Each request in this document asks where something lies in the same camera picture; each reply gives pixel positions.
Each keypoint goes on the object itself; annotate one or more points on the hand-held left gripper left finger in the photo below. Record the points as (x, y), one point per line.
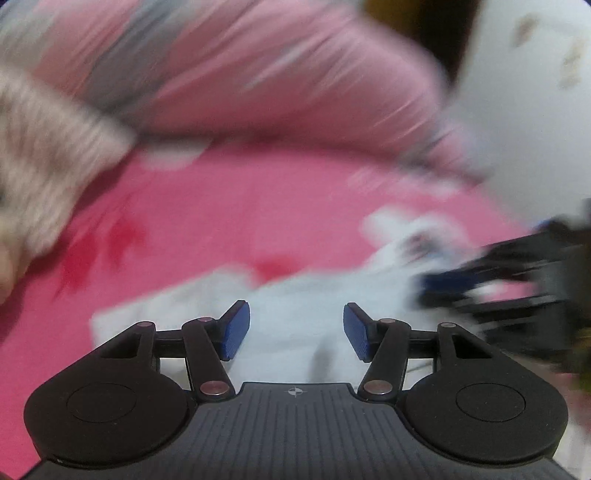
(235, 330)

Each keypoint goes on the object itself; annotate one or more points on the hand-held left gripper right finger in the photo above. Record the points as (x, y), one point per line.
(360, 330)

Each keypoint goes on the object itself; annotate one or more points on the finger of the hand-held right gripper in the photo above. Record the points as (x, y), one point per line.
(450, 284)

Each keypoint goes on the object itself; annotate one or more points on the white shirt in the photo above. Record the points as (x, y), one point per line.
(286, 314)

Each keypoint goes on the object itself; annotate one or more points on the pink floral bed blanket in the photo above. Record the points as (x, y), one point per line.
(254, 207)

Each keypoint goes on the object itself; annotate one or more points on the khaki pants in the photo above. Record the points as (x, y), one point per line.
(9, 272)

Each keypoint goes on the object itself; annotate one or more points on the long beige hanging cloth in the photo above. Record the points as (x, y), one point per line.
(571, 64)

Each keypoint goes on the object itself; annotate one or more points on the beige checkered cloth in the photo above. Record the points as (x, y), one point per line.
(51, 152)

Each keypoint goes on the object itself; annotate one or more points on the pink and grey quilt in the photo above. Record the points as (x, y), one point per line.
(231, 69)

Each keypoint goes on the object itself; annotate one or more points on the small beige hanging cloth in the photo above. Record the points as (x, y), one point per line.
(525, 30)

